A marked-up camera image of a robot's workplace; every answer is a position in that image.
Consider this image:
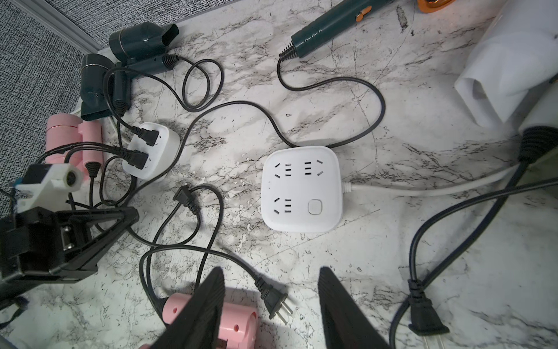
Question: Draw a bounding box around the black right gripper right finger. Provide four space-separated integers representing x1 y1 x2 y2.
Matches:
318 267 389 348

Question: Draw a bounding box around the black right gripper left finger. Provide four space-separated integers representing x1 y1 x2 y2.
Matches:
151 267 225 349

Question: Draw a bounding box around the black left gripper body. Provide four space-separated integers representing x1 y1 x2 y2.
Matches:
1 208 87 284

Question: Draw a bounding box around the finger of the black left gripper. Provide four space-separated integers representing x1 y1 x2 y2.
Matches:
69 207 139 238
52 226 126 282

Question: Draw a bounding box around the black cable with plug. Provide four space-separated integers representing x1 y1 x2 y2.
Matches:
34 141 151 210

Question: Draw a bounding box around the pink folded hair dryer front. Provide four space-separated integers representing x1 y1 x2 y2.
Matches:
139 291 260 349

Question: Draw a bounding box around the left white power strip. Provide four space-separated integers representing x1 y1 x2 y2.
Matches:
122 122 180 180

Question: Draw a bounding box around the white power strip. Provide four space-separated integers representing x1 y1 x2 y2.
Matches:
260 146 343 234
122 122 180 180

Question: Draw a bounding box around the pink hair dryer left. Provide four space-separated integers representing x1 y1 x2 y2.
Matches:
45 113 104 180

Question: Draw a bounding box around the right white power strip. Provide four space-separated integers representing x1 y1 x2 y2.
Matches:
260 146 343 234

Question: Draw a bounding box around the dark green hair dryer left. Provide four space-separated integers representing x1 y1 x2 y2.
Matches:
80 54 132 122

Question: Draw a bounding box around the dark green hair dryer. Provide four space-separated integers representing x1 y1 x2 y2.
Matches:
109 22 180 74
80 54 132 122

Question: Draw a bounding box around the dark green hair dryer back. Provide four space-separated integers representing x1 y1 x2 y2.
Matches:
109 22 180 74

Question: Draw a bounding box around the green hair dryer orange nozzle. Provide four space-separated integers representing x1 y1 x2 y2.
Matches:
278 0 456 61

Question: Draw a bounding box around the white hair dryer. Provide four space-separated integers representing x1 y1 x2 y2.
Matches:
454 0 558 164

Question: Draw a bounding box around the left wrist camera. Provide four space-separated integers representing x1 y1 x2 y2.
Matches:
15 163 84 214

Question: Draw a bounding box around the black cable of pink dryer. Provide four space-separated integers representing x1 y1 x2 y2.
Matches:
138 185 294 326

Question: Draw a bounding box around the black cable of back dryer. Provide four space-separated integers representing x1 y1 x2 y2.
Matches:
102 55 225 147

